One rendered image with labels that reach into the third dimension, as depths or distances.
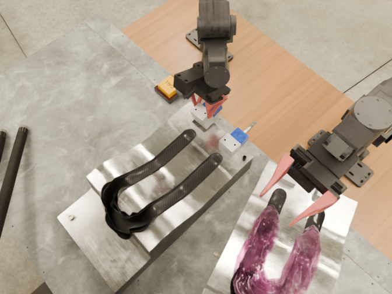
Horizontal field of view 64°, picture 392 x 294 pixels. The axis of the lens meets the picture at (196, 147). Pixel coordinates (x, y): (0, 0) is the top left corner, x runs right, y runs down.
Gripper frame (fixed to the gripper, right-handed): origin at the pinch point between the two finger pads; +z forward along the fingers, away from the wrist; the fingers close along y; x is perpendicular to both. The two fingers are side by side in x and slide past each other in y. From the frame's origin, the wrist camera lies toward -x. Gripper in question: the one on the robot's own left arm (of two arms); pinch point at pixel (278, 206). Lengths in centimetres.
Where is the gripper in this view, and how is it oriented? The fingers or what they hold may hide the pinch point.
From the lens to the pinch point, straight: 53.1
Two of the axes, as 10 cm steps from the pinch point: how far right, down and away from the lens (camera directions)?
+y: 6.5, 6.8, -3.5
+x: 0.7, 4.0, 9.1
